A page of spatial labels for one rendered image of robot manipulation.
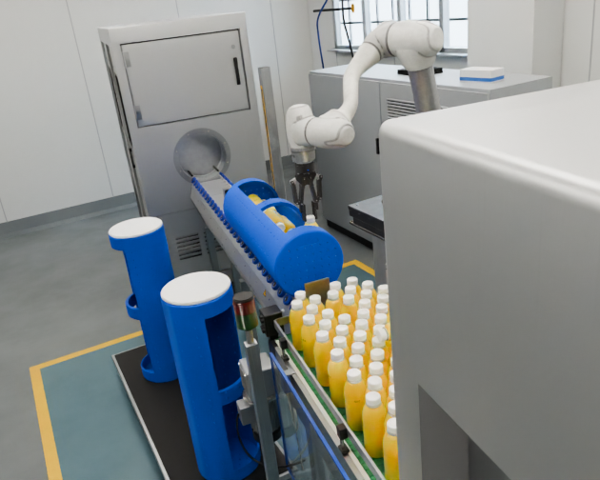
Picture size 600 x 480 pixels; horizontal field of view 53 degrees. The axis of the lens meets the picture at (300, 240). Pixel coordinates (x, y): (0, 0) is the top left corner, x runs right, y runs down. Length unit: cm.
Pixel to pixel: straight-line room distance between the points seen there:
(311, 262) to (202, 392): 69
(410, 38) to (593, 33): 252
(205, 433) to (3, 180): 496
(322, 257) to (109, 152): 511
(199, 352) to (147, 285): 90
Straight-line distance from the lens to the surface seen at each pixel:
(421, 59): 242
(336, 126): 208
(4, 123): 701
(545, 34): 478
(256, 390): 191
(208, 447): 267
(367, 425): 163
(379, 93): 448
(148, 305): 326
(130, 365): 374
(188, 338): 237
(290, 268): 227
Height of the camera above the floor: 205
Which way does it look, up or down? 22 degrees down
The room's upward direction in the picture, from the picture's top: 7 degrees counter-clockwise
